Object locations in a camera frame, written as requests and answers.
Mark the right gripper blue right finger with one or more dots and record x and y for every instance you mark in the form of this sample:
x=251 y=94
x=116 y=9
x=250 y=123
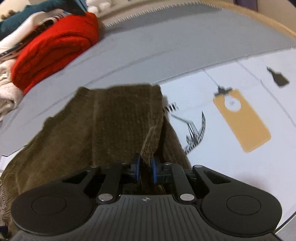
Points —
x=156 y=170

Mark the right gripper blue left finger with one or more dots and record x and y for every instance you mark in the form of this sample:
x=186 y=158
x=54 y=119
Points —
x=134 y=167

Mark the olive green corduroy pants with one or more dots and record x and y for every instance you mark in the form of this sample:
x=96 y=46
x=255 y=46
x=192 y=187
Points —
x=97 y=127

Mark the printed grey white bedsheet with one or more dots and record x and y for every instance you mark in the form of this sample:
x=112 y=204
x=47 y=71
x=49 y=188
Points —
x=189 y=51

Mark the red folded blanket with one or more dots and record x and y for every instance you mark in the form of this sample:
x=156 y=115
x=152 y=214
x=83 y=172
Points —
x=54 y=49

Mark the cream folded blanket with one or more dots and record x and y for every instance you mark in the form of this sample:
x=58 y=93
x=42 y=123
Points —
x=11 y=96

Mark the white round plush toy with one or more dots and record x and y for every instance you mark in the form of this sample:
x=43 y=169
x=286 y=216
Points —
x=97 y=6

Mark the folded white and navy clothes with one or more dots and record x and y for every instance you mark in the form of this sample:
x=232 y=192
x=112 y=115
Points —
x=34 y=25

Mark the purple board against wall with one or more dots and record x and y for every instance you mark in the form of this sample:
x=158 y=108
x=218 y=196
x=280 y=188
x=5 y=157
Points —
x=250 y=4

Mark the wooden bed frame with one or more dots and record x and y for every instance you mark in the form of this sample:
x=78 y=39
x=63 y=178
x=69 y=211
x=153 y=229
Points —
x=270 y=22

